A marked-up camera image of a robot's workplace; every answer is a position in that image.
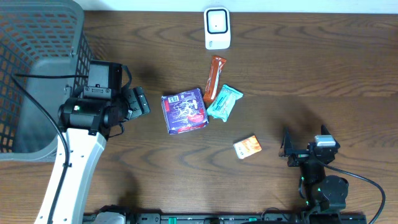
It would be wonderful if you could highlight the small orange packet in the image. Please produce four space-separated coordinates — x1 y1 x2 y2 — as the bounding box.
233 135 262 159

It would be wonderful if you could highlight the green wipes packet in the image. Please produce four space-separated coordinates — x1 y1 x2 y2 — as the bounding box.
207 84 243 122

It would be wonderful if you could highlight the purple snack package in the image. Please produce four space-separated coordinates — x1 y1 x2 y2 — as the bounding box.
161 88 208 134

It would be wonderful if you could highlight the orange snack bar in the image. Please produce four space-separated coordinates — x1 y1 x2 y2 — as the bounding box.
203 55 226 103

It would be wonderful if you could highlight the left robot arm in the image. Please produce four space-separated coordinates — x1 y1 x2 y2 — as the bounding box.
35 60 150 223

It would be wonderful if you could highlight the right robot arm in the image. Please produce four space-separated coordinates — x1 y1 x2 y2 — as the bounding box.
280 125 349 217

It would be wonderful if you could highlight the white barcode scanner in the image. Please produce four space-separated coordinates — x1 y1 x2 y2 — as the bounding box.
203 7 231 50

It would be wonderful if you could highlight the grey plastic basket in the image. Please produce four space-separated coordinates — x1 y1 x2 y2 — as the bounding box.
1 0 93 162

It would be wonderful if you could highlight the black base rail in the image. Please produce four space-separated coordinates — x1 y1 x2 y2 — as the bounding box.
82 205 367 224

